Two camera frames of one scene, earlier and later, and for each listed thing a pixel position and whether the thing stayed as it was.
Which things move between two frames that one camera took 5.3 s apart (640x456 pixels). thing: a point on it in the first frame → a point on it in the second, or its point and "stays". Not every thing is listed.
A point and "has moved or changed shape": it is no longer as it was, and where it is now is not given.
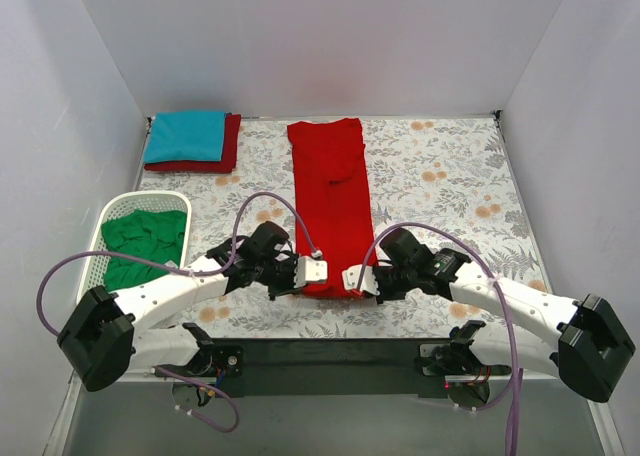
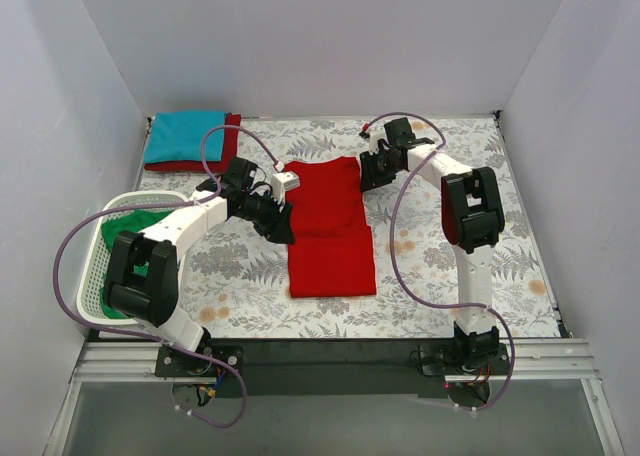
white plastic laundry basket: x=119 y=204 stays
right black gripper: x=382 y=284 → x=373 y=165
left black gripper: x=288 y=279 → x=273 y=221
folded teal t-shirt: x=186 y=136 stays
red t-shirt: x=329 y=170 has moved or changed shape
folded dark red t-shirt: x=231 y=134 stays
